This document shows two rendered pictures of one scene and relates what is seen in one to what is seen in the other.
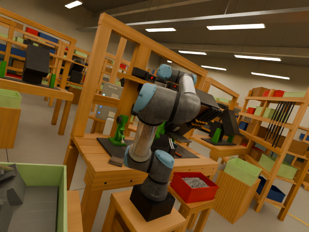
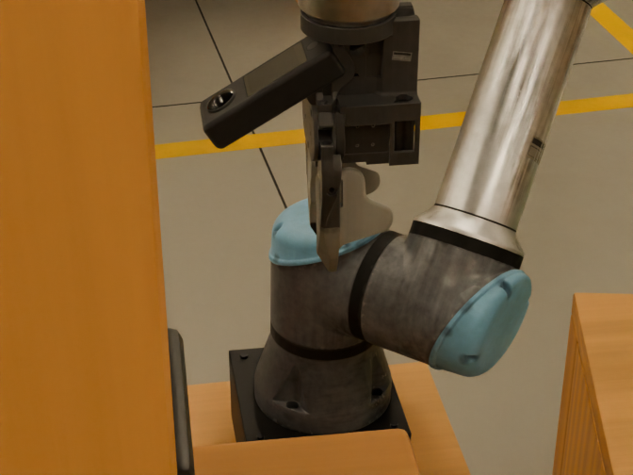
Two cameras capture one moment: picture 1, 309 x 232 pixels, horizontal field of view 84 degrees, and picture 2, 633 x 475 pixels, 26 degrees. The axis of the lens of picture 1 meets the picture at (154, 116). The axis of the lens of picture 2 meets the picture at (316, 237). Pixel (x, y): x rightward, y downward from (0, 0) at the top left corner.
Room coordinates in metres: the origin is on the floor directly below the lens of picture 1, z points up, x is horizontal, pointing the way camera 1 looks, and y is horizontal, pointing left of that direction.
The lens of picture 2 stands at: (1.91, 0.52, 1.88)
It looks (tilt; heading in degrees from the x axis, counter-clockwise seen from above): 31 degrees down; 213
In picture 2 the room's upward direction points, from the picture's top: straight up
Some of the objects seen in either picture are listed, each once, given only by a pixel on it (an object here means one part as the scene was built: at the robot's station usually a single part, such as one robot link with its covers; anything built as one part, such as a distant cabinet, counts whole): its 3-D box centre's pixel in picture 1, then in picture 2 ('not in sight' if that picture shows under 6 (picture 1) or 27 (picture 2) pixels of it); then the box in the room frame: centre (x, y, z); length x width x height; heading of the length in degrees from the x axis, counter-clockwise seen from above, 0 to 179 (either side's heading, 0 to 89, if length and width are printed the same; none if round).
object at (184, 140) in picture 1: (172, 134); not in sight; (1.71, -0.23, 1.11); 0.39 x 0.16 x 0.03; 41
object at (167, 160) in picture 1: (161, 164); (332, 266); (0.89, -0.12, 1.11); 0.13 x 0.12 x 0.14; 92
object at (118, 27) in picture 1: (165, 53); not in sight; (1.96, 0.09, 1.89); 1.50 x 0.09 x 0.09; 131
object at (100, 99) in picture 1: (144, 109); not in sight; (2.01, 0.14, 1.23); 1.30 x 0.05 x 0.09; 131
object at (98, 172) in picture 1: (169, 169); not in sight; (1.52, -0.29, 0.82); 1.50 x 0.14 x 0.15; 131
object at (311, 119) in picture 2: not in sight; (356, 84); (1.09, 0.03, 1.43); 0.09 x 0.08 x 0.12; 130
